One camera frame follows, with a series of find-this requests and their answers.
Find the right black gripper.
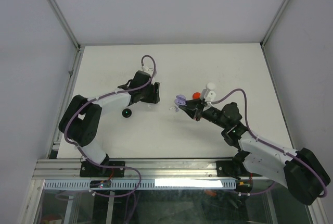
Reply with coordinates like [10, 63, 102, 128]
[179, 97, 229, 130]

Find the purple earbud charging case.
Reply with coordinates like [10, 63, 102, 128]
[174, 94, 186, 106]

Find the red earbud charging case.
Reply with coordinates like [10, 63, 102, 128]
[193, 92, 201, 99]

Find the black earbud charging case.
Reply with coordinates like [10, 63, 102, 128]
[122, 108, 132, 118]

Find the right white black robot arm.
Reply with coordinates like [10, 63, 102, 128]
[174, 95, 331, 205]

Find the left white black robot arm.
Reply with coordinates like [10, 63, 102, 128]
[58, 71, 160, 177]

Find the white earbud charging case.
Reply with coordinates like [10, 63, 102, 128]
[206, 82, 216, 90]

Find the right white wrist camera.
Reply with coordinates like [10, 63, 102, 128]
[200, 89, 216, 104]

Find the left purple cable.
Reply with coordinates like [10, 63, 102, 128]
[63, 54, 157, 167]

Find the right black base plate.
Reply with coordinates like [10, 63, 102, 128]
[215, 159, 250, 180]

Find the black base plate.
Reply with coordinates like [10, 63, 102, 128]
[215, 159, 250, 180]
[80, 161, 125, 178]

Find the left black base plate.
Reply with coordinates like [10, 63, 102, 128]
[80, 161, 125, 178]

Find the aluminium mounting rail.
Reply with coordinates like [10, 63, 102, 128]
[32, 158, 231, 180]

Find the grey slotted cable duct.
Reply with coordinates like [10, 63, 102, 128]
[44, 178, 236, 191]

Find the left aluminium frame post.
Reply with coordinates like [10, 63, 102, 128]
[47, 0, 81, 51]

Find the aluminium frame post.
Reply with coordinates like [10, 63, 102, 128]
[47, 0, 81, 51]
[260, 0, 291, 49]

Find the right aluminium frame post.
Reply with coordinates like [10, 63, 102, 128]
[260, 0, 291, 49]

